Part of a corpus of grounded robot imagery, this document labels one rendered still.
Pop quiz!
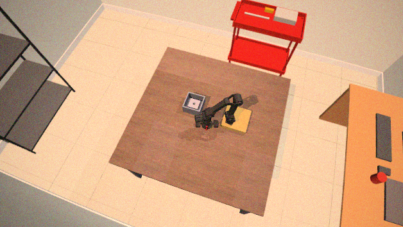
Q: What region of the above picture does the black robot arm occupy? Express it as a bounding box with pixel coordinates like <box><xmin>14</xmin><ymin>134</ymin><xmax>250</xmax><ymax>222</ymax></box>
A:
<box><xmin>194</xmin><ymin>93</ymin><xmax>243</xmax><ymax>126</ymax></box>

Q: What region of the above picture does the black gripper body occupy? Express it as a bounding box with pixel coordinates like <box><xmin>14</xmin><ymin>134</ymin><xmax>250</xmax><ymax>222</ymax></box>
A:
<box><xmin>196</xmin><ymin>120</ymin><xmax>219</xmax><ymax>128</ymax></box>

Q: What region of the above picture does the pale pink flat plate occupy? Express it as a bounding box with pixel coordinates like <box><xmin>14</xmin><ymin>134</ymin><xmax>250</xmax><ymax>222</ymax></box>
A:
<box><xmin>188</xmin><ymin>98</ymin><xmax>200</xmax><ymax>110</ymax></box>

